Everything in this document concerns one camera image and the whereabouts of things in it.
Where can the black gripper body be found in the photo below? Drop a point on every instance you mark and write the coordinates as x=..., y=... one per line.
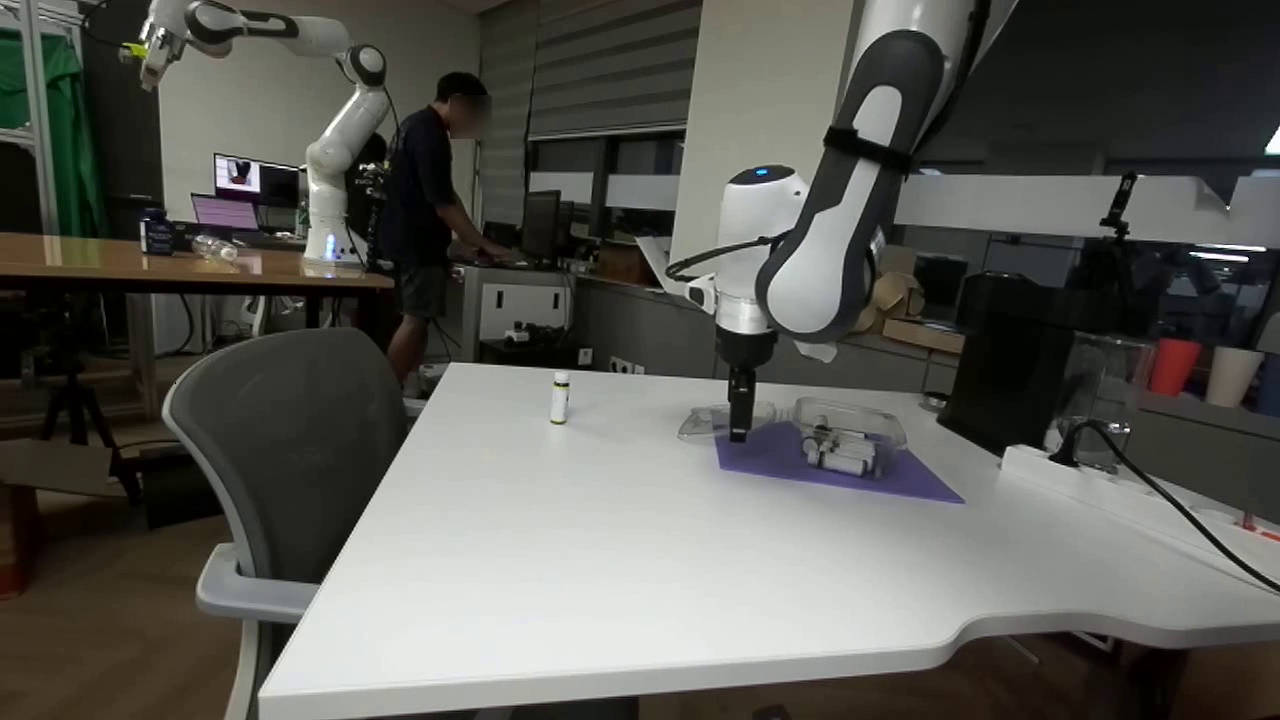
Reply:
x=747, y=360

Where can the clear plastic box lid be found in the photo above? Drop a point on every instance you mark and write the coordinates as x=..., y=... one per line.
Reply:
x=707, y=427

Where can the small white labelled bottle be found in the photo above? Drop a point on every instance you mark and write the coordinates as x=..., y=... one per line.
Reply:
x=814, y=442
x=560, y=400
x=851, y=433
x=840, y=459
x=865, y=462

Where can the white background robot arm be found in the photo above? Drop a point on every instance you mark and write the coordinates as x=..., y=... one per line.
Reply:
x=335, y=144

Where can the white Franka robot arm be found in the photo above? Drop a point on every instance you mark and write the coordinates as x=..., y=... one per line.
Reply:
x=854, y=200

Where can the clear plastic box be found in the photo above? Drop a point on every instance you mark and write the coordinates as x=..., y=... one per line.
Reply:
x=885, y=427

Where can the brown cardboard box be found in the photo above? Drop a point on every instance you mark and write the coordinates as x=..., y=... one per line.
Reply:
x=897, y=293

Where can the tall black box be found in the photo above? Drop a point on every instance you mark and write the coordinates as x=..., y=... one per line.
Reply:
x=1006, y=360

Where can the clear plastic water bottle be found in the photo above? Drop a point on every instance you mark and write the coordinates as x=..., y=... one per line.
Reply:
x=223, y=245

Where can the grey desk partition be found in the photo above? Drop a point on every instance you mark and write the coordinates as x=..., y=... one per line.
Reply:
x=627, y=324

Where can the purple rectangular mat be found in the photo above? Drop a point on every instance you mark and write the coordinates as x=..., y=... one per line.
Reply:
x=922, y=473

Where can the grey window blinds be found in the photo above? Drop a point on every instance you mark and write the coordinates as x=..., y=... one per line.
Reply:
x=602, y=65

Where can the person in black shirt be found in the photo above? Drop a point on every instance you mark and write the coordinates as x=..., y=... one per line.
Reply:
x=425, y=200

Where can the red cup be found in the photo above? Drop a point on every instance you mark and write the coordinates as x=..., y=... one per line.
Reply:
x=1175, y=365

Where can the grey mesh office chair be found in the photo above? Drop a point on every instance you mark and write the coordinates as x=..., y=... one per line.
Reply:
x=286, y=427

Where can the white cup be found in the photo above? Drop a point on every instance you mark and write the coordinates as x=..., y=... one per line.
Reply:
x=1232, y=376

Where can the lit desk monitor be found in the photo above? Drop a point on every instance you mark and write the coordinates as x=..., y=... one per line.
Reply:
x=253, y=176

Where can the laptop with purple screen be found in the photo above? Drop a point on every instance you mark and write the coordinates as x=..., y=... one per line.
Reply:
x=225, y=210

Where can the small black desk device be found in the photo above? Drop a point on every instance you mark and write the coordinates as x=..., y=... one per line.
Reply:
x=156, y=235

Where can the long wooden table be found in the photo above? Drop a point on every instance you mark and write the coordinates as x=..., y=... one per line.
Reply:
x=133, y=267

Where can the black tripod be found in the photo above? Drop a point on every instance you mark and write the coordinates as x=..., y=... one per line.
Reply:
x=81, y=385

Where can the green cloth screen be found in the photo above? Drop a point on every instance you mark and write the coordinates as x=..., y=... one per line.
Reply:
x=52, y=132

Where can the black clamp mount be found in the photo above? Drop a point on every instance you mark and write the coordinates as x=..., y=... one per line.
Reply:
x=1123, y=200

